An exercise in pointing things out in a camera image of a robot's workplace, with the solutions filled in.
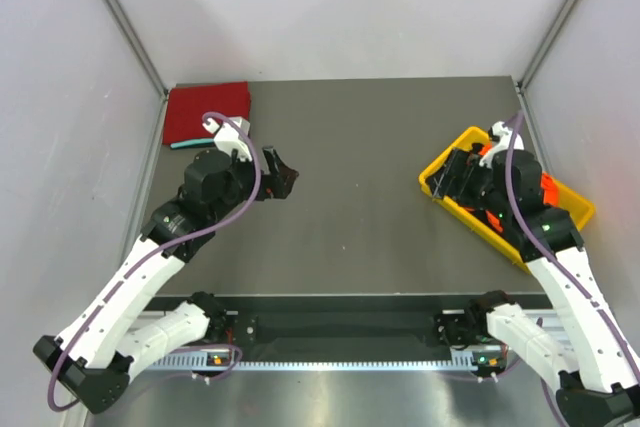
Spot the yellow plastic bin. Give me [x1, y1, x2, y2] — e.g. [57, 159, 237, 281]
[418, 126, 595, 274]

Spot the grey slotted cable duct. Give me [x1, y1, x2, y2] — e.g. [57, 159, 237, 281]
[148, 348, 509, 373]

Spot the left aluminium frame post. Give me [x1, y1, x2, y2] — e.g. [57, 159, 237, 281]
[72, 0, 169, 98]

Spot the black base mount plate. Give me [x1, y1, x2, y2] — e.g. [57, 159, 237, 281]
[216, 294, 476, 361]

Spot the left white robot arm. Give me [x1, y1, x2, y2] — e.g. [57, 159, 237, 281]
[33, 147, 299, 414]

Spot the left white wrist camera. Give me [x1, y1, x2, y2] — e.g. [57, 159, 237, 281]
[202, 117, 252, 161]

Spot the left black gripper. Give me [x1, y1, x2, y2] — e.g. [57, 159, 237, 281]
[210, 146, 298, 222]

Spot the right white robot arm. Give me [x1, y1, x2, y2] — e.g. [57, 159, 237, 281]
[419, 148, 639, 426]

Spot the folded red t shirt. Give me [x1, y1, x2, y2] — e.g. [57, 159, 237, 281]
[162, 81, 251, 146]

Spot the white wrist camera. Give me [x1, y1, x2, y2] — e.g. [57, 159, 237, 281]
[479, 121, 514, 168]
[202, 117, 252, 161]

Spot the aluminium frame post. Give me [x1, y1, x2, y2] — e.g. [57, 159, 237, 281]
[72, 0, 169, 98]
[515, 0, 580, 92]

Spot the right aluminium frame post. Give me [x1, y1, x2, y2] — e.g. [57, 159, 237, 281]
[515, 0, 580, 92]

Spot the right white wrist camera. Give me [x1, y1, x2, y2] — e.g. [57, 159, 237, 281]
[479, 121, 514, 168]

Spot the folded teal t shirt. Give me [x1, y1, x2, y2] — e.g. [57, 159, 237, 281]
[169, 138, 213, 150]

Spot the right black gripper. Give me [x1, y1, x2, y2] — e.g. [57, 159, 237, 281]
[425, 147, 511, 220]

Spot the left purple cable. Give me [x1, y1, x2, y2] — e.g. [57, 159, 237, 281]
[47, 113, 263, 413]

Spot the orange t shirt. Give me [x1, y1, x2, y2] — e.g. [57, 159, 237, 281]
[463, 144, 556, 236]

